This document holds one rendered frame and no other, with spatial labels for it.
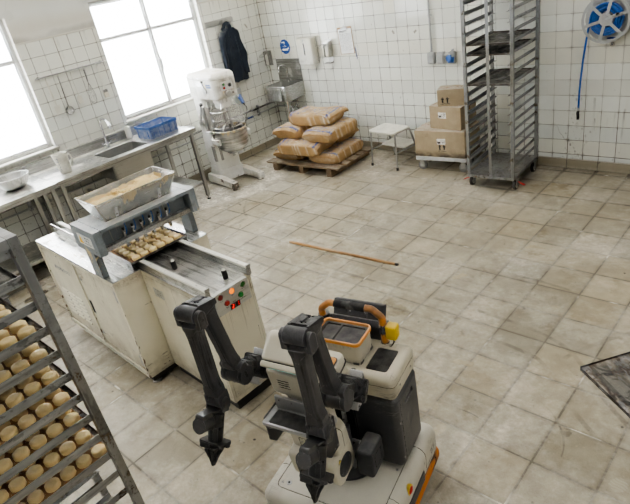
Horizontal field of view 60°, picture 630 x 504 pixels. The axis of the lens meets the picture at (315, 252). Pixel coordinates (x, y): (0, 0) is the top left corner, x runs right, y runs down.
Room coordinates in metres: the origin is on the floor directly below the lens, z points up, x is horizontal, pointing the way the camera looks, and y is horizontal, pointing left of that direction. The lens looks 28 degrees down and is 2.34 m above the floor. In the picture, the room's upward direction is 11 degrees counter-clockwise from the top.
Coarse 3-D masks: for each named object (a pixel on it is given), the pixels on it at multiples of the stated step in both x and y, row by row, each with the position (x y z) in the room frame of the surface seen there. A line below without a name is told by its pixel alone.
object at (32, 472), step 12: (84, 432) 1.46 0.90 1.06; (60, 444) 1.43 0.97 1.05; (72, 444) 1.41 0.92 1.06; (48, 456) 1.38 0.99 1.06; (60, 456) 1.39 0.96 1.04; (36, 468) 1.34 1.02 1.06; (48, 468) 1.35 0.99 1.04; (12, 480) 1.31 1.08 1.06; (24, 480) 1.30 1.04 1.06; (0, 492) 1.27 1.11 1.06; (12, 492) 1.27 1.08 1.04
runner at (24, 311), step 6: (24, 306) 1.42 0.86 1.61; (30, 306) 1.43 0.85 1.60; (12, 312) 1.39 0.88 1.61; (18, 312) 1.40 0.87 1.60; (24, 312) 1.41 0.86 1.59; (30, 312) 1.42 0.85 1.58; (6, 318) 1.38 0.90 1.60; (12, 318) 1.39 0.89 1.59; (18, 318) 1.40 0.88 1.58; (0, 324) 1.36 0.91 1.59; (6, 324) 1.37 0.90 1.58
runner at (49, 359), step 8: (56, 352) 1.43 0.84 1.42; (40, 360) 1.40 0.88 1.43; (48, 360) 1.41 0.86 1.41; (32, 368) 1.38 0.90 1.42; (40, 368) 1.39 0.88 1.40; (16, 376) 1.35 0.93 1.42; (24, 376) 1.36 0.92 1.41; (0, 384) 1.31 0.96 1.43; (8, 384) 1.33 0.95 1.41; (16, 384) 1.34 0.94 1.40; (0, 392) 1.31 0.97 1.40
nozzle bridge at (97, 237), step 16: (176, 192) 3.40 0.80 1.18; (192, 192) 3.42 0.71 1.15; (144, 208) 3.22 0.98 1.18; (160, 208) 3.35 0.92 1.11; (176, 208) 3.42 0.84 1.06; (192, 208) 3.41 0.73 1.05; (80, 224) 3.16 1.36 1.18; (96, 224) 3.11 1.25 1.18; (112, 224) 3.06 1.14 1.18; (128, 224) 3.20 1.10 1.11; (160, 224) 3.28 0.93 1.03; (192, 224) 3.49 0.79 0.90; (80, 240) 3.15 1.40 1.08; (96, 240) 2.97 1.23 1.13; (112, 240) 3.11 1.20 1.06; (128, 240) 3.13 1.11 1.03; (96, 256) 3.05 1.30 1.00; (96, 272) 3.11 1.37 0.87
